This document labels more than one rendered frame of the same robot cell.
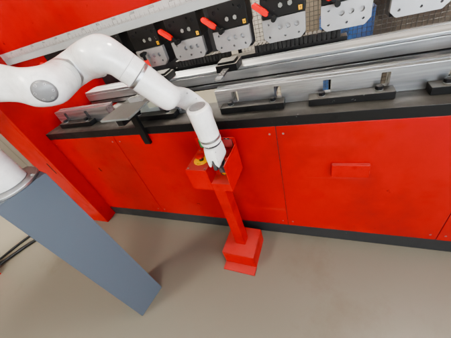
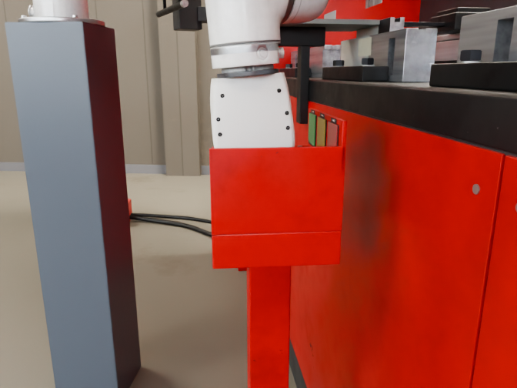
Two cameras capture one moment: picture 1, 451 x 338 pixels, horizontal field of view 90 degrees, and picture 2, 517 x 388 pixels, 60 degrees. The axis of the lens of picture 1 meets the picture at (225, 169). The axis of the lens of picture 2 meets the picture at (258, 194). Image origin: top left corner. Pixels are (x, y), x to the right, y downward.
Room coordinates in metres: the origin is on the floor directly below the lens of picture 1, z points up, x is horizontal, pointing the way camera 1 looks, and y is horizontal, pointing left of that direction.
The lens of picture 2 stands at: (0.45, -0.44, 0.90)
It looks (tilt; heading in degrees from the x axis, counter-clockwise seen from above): 15 degrees down; 53
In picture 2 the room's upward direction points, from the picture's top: straight up
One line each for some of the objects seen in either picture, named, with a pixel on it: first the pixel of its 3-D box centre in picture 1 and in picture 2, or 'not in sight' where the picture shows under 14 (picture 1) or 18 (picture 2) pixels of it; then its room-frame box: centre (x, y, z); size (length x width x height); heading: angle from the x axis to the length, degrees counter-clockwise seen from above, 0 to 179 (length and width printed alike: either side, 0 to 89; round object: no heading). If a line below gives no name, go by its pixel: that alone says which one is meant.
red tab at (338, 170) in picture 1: (349, 170); not in sight; (0.68, -0.53, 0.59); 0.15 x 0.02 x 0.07; 60
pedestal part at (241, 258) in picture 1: (242, 249); not in sight; (0.81, 0.06, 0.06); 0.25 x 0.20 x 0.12; 148
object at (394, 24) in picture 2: not in sight; (378, 29); (1.31, 0.25, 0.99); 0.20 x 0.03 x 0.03; 60
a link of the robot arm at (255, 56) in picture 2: (210, 138); (248, 58); (0.78, 0.02, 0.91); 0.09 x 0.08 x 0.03; 148
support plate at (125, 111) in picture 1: (129, 106); (309, 25); (1.20, 0.36, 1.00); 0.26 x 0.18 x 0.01; 150
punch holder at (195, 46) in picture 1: (189, 35); not in sight; (1.14, -0.04, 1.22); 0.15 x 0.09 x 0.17; 60
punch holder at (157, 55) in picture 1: (152, 45); not in sight; (1.24, 0.14, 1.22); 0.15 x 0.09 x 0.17; 60
